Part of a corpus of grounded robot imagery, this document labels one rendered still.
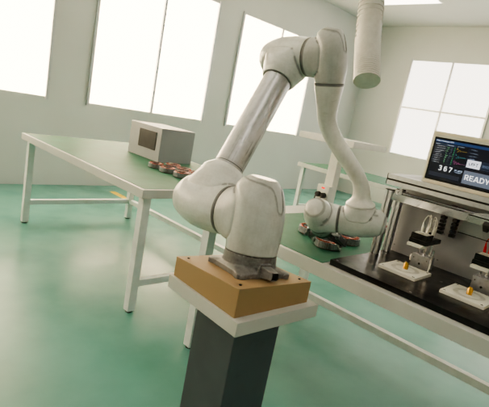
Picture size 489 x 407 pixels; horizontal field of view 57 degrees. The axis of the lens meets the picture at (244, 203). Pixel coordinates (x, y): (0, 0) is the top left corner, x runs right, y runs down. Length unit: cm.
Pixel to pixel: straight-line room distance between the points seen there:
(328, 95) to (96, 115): 448
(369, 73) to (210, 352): 200
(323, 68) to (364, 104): 795
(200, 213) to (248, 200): 18
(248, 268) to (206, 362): 32
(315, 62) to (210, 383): 106
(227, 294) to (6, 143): 451
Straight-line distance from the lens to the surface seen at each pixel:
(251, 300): 118
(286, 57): 160
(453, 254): 206
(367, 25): 305
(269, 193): 123
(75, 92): 566
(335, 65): 155
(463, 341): 155
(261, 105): 151
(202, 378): 143
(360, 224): 162
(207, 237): 224
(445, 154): 193
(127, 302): 274
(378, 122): 928
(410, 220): 212
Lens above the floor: 126
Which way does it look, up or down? 12 degrees down
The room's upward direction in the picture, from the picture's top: 11 degrees clockwise
